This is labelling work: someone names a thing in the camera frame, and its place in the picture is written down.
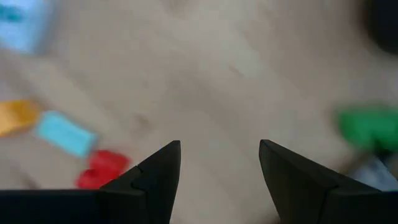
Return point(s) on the small green square brick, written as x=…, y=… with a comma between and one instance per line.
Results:
x=370, y=127

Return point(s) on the red two-stud toy brick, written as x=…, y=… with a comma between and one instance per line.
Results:
x=99, y=169

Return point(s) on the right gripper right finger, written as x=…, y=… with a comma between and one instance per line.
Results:
x=298, y=193

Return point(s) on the mint green flat brick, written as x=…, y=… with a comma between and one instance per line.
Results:
x=65, y=133

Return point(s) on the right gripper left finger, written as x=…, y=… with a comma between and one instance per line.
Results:
x=149, y=196

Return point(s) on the yellow single-stud toy block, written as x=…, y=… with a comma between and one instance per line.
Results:
x=17, y=118

